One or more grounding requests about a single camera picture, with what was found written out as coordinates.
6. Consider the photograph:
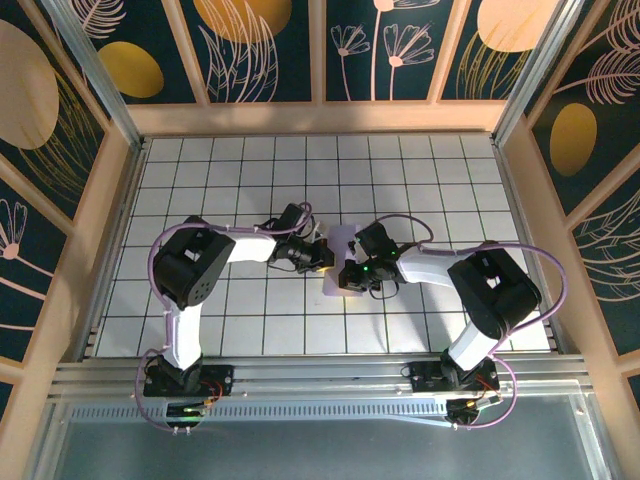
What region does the purple paper sheet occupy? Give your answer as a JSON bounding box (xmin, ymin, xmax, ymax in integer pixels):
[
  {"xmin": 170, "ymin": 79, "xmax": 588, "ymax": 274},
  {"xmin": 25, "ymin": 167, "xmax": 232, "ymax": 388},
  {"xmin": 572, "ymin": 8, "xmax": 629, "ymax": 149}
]
[{"xmin": 322, "ymin": 224, "xmax": 369, "ymax": 300}]

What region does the grey metal sheet panel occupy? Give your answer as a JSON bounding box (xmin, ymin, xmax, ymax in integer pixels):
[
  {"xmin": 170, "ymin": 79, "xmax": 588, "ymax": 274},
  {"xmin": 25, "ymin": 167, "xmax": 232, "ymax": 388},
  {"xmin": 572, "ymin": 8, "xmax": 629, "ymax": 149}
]
[{"xmin": 29, "ymin": 394, "xmax": 619, "ymax": 480}]

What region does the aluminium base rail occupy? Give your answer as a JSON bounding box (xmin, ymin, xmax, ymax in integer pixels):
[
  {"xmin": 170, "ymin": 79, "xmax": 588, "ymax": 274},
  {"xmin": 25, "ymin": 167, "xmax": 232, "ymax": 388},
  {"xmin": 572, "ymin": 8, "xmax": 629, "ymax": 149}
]
[{"xmin": 47, "ymin": 353, "xmax": 591, "ymax": 401}]

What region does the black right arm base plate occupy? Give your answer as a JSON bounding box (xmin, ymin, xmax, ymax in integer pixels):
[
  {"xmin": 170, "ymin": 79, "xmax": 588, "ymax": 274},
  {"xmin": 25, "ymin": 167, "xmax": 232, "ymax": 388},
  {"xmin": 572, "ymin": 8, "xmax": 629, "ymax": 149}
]
[{"xmin": 408, "ymin": 360, "xmax": 501, "ymax": 395}]

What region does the perforated metal cable duct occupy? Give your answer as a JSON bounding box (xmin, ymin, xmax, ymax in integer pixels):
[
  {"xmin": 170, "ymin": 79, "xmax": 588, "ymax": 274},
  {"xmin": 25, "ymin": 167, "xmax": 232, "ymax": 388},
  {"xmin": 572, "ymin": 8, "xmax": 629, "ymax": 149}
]
[{"xmin": 67, "ymin": 399, "xmax": 451, "ymax": 430}]

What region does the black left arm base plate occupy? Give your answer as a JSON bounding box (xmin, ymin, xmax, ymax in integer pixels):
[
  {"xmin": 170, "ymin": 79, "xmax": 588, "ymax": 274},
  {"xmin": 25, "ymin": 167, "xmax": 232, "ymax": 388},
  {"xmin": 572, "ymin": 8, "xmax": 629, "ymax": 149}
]
[{"xmin": 143, "ymin": 364, "xmax": 235, "ymax": 398}]

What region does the black controller board with wires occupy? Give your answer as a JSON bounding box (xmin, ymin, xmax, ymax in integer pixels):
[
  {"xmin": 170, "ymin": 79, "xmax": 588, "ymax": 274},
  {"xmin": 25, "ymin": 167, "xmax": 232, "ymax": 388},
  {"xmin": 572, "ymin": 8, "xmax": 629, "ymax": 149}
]
[
  {"xmin": 446, "ymin": 393, "xmax": 504, "ymax": 426},
  {"xmin": 166, "ymin": 397, "xmax": 215, "ymax": 427}
]

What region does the aluminium side rail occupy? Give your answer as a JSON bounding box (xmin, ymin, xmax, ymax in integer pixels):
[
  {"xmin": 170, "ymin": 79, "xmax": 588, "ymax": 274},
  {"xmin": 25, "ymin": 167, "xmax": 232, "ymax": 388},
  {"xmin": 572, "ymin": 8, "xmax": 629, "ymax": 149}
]
[
  {"xmin": 492, "ymin": 139, "xmax": 571, "ymax": 354},
  {"xmin": 74, "ymin": 139, "xmax": 151, "ymax": 361}
]

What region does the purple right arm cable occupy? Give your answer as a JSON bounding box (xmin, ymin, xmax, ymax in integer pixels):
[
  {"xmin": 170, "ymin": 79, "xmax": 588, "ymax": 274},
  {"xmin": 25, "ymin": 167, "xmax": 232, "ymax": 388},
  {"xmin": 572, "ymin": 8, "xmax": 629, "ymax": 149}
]
[{"xmin": 373, "ymin": 213, "xmax": 569, "ymax": 431}]

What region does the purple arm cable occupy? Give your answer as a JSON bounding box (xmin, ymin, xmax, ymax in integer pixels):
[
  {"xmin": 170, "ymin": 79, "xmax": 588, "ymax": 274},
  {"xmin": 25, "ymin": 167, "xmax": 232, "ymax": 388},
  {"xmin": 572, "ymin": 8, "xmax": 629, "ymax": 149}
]
[
  {"xmin": 132, "ymin": 201, "xmax": 316, "ymax": 436},
  {"xmin": 373, "ymin": 213, "xmax": 569, "ymax": 431}
]

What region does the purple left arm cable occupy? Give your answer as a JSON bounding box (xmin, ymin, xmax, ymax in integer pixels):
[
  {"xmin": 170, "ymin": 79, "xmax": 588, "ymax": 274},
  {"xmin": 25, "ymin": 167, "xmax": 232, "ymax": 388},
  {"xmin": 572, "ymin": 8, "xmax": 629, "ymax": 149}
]
[{"xmin": 132, "ymin": 201, "xmax": 316, "ymax": 436}]

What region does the aluminium corner post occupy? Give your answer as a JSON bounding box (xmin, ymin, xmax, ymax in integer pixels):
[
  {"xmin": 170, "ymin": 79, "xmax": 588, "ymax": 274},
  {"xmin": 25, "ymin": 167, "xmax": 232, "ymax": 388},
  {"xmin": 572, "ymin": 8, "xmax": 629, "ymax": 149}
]
[
  {"xmin": 492, "ymin": 0, "xmax": 586, "ymax": 146},
  {"xmin": 38, "ymin": 0, "xmax": 147, "ymax": 151}
]

